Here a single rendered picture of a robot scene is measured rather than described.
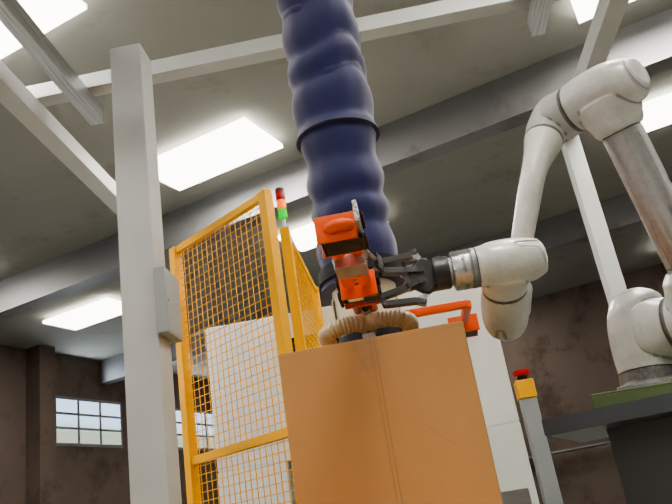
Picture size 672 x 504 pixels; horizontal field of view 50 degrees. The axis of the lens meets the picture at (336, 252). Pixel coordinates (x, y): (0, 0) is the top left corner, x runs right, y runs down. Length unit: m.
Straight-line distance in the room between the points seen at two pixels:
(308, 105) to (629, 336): 1.05
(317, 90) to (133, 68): 1.93
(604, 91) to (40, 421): 10.79
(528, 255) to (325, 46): 0.87
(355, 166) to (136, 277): 1.63
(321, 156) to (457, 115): 4.60
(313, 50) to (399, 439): 1.12
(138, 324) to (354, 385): 1.85
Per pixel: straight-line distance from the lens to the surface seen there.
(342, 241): 1.27
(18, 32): 4.06
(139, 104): 3.71
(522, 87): 6.45
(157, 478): 3.11
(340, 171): 1.91
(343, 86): 2.04
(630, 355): 2.02
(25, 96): 4.61
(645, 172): 1.94
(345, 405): 1.53
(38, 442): 11.93
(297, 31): 2.17
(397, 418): 1.51
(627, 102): 1.94
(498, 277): 1.60
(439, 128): 6.53
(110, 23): 5.34
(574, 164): 5.75
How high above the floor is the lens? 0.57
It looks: 21 degrees up
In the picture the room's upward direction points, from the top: 9 degrees counter-clockwise
